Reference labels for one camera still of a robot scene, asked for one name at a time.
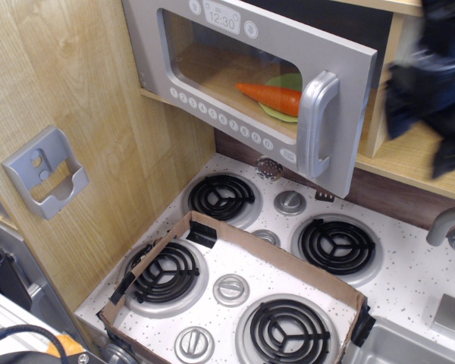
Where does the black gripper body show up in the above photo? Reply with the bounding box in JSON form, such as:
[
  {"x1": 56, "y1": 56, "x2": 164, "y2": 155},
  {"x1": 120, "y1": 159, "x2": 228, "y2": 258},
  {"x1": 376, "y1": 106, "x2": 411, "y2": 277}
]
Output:
[{"x1": 386, "y1": 49, "x2": 455, "y2": 139}]

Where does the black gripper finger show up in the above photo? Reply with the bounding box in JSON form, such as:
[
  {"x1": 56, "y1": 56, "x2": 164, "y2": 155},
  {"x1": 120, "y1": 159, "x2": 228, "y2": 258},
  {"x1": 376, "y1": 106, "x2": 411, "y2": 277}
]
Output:
[
  {"x1": 386, "y1": 98, "x2": 420, "y2": 140},
  {"x1": 432, "y1": 139, "x2": 455, "y2": 178}
]

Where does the silver toy microwave door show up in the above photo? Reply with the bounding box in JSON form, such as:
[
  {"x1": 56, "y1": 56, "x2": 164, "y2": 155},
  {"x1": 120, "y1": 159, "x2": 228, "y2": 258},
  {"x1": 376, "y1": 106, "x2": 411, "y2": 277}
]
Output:
[{"x1": 123, "y1": 1, "x2": 377, "y2": 197}]

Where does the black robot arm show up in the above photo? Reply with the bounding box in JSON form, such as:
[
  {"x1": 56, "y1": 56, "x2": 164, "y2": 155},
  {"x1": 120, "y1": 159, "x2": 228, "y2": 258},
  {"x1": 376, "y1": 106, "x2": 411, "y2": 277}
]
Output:
[{"x1": 385, "y1": 1, "x2": 455, "y2": 178}]

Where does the silver sink faucet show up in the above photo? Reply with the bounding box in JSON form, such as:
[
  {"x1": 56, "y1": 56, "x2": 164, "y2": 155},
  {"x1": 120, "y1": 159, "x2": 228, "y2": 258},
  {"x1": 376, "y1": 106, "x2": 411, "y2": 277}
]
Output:
[{"x1": 426, "y1": 207, "x2": 455, "y2": 250}]

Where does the hanging silver spatula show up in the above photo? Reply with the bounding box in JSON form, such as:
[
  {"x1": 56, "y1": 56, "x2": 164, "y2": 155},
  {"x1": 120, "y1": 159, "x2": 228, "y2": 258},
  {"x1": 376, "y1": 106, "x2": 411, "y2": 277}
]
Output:
[{"x1": 315, "y1": 190, "x2": 335, "y2": 202}]

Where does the green toy plate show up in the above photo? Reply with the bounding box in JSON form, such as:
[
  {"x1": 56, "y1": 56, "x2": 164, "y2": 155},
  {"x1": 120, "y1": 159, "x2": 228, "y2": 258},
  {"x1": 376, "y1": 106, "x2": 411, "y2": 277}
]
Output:
[{"x1": 259, "y1": 73, "x2": 303, "y2": 123}]

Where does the orange toy carrot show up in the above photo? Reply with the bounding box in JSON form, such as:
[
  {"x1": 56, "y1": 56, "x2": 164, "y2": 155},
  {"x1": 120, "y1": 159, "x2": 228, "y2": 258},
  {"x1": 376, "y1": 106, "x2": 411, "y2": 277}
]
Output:
[{"x1": 236, "y1": 83, "x2": 302, "y2": 117}]

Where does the back silver stove knob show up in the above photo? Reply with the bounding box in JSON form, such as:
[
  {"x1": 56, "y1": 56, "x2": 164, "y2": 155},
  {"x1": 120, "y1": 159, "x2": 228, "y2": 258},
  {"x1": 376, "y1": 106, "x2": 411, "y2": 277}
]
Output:
[{"x1": 274, "y1": 190, "x2": 306, "y2": 216}]

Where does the silver stove knob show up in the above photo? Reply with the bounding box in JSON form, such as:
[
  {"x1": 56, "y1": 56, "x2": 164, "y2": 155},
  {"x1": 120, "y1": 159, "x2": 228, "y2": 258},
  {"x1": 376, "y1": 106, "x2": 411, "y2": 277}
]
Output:
[
  {"x1": 274, "y1": 190, "x2": 306, "y2": 216},
  {"x1": 252, "y1": 229, "x2": 281, "y2": 247},
  {"x1": 174, "y1": 326, "x2": 215, "y2": 363}
]

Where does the hanging silver strainer spoon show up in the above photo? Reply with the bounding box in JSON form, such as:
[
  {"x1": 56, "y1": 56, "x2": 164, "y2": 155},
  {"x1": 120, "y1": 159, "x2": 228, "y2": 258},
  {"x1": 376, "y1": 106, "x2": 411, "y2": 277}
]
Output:
[{"x1": 256, "y1": 155, "x2": 283, "y2": 182}]

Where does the back right black burner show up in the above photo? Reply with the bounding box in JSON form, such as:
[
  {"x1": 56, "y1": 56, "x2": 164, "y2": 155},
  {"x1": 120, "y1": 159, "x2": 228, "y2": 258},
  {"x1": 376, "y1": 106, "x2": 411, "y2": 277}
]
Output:
[{"x1": 292, "y1": 217, "x2": 376, "y2": 276}]

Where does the black burner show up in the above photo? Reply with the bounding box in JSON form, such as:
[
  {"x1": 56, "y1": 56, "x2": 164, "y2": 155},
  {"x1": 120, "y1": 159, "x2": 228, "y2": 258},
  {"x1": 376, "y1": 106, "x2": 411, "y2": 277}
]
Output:
[
  {"x1": 292, "y1": 217, "x2": 376, "y2": 276},
  {"x1": 249, "y1": 299, "x2": 331, "y2": 363},
  {"x1": 133, "y1": 242, "x2": 205, "y2": 304},
  {"x1": 187, "y1": 174, "x2": 256, "y2": 221}
]

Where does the middle silver stove knob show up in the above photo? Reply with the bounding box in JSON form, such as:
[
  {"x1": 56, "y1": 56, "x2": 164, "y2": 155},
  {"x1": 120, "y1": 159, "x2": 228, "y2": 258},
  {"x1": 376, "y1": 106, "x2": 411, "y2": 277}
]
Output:
[{"x1": 252, "y1": 229, "x2": 281, "y2": 247}]

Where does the back left black burner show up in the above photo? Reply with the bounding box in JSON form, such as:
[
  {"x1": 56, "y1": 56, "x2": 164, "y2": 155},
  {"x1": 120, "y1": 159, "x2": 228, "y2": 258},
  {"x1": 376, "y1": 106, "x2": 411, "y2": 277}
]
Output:
[{"x1": 187, "y1": 174, "x2": 256, "y2": 221}]

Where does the silver sink basin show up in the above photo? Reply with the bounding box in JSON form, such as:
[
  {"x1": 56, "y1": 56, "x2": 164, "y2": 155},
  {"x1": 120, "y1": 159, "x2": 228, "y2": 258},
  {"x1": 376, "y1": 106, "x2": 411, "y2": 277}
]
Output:
[{"x1": 341, "y1": 317, "x2": 455, "y2": 364}]

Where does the centre front silver knob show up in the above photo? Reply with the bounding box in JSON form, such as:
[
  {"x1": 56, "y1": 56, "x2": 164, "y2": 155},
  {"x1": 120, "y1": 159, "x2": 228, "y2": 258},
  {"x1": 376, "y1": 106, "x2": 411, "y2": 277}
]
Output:
[{"x1": 212, "y1": 274, "x2": 250, "y2": 307}]

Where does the front right black burner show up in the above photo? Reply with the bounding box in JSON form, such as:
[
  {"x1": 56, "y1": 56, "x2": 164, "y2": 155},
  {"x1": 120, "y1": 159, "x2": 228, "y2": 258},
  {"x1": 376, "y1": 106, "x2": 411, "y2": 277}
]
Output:
[{"x1": 249, "y1": 299, "x2": 331, "y2": 363}]

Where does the front left black burner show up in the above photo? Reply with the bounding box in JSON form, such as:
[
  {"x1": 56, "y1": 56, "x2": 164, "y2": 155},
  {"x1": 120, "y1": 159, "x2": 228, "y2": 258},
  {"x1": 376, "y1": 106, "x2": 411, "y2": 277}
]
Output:
[{"x1": 133, "y1": 242, "x2": 205, "y2": 304}]

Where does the front silver stove knob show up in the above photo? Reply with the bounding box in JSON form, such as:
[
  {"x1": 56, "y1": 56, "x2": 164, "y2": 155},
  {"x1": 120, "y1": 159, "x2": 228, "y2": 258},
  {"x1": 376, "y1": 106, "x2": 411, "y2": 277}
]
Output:
[{"x1": 174, "y1": 326, "x2": 215, "y2": 363}]

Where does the silver oven knob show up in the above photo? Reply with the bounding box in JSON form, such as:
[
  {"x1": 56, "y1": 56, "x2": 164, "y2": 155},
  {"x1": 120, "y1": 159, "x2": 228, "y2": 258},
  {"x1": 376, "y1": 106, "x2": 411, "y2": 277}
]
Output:
[{"x1": 105, "y1": 343, "x2": 137, "y2": 364}]

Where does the orange tag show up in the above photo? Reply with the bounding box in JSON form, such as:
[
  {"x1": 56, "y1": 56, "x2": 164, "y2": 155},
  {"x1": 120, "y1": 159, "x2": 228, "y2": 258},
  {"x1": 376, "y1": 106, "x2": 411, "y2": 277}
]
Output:
[{"x1": 46, "y1": 334, "x2": 84, "y2": 358}]

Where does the silver faucet handle block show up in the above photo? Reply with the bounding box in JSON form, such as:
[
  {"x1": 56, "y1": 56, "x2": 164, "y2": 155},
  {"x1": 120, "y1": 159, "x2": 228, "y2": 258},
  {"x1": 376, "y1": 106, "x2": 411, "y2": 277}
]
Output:
[{"x1": 431, "y1": 294, "x2": 455, "y2": 340}]

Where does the brown cardboard frame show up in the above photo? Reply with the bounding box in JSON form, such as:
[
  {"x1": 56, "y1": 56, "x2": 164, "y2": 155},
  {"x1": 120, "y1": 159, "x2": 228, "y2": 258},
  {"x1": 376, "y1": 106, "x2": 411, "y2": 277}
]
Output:
[{"x1": 99, "y1": 212, "x2": 371, "y2": 363}]

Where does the grey wall phone holder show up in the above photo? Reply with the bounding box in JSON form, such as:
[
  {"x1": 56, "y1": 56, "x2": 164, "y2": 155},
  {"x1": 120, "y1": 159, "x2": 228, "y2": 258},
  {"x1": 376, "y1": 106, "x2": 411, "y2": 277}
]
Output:
[{"x1": 2, "y1": 126, "x2": 89, "y2": 220}]

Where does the black cable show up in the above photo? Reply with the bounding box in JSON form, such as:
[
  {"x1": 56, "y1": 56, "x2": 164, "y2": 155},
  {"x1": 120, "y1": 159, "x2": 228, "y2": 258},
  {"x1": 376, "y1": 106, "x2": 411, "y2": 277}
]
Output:
[{"x1": 0, "y1": 324, "x2": 69, "y2": 364}]

